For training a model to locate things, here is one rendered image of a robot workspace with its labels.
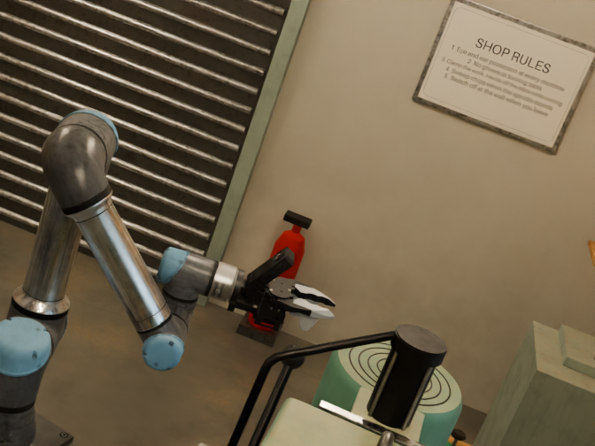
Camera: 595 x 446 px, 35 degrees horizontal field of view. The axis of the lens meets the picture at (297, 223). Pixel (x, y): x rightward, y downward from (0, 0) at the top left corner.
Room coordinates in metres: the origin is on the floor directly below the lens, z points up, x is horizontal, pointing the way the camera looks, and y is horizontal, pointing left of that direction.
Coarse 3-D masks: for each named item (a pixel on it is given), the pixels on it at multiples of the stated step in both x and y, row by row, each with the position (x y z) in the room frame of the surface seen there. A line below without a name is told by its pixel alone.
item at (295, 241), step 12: (288, 216) 3.91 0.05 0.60; (300, 216) 3.96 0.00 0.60; (300, 228) 3.93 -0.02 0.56; (276, 240) 3.94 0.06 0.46; (288, 240) 3.89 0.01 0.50; (300, 240) 3.91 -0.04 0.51; (276, 252) 3.89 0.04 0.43; (300, 252) 3.90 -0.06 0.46; (288, 276) 3.88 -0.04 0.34; (240, 324) 3.86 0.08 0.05; (252, 324) 3.88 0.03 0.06; (264, 324) 3.87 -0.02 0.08; (252, 336) 3.85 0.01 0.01; (264, 336) 3.85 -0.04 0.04; (276, 336) 3.86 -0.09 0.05
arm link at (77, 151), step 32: (64, 128) 1.62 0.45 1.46; (64, 160) 1.56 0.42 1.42; (96, 160) 1.59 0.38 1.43; (64, 192) 1.54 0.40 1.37; (96, 192) 1.56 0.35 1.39; (96, 224) 1.56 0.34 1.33; (96, 256) 1.57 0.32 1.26; (128, 256) 1.58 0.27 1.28; (128, 288) 1.57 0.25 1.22; (160, 320) 1.58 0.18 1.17; (160, 352) 1.56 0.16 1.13
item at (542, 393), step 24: (528, 336) 3.42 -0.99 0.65; (552, 336) 3.38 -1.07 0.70; (576, 336) 3.37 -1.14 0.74; (528, 360) 3.23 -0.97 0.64; (552, 360) 3.16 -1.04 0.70; (576, 360) 3.15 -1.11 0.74; (504, 384) 3.43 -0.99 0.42; (528, 384) 3.06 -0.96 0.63; (552, 384) 3.03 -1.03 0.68; (576, 384) 3.04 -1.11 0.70; (504, 408) 3.24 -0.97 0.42; (528, 408) 3.04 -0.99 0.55; (552, 408) 3.03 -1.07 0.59; (576, 408) 3.02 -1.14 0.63; (480, 432) 3.44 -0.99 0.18; (504, 432) 3.06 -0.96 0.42; (528, 432) 3.03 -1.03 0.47; (552, 432) 3.03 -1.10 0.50; (576, 432) 3.02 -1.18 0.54
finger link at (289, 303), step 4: (280, 300) 1.72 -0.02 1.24; (284, 300) 1.72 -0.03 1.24; (288, 300) 1.73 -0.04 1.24; (292, 300) 1.74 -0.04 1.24; (280, 304) 1.72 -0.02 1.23; (284, 304) 1.72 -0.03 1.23; (288, 304) 1.71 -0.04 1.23; (292, 304) 1.72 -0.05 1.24; (296, 304) 1.72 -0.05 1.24; (284, 308) 1.72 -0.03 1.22; (288, 308) 1.71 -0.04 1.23; (292, 308) 1.71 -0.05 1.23; (296, 308) 1.71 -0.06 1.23; (300, 308) 1.72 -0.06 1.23; (304, 308) 1.72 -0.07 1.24; (300, 312) 1.73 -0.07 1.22; (304, 312) 1.73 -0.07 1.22; (308, 312) 1.73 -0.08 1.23
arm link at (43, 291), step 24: (72, 120) 1.67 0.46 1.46; (96, 120) 1.70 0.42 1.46; (48, 192) 1.69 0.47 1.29; (48, 216) 1.68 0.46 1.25; (48, 240) 1.67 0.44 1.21; (72, 240) 1.69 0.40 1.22; (48, 264) 1.67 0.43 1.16; (72, 264) 1.71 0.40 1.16; (24, 288) 1.69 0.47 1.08; (48, 288) 1.67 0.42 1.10; (24, 312) 1.66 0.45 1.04; (48, 312) 1.67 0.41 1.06
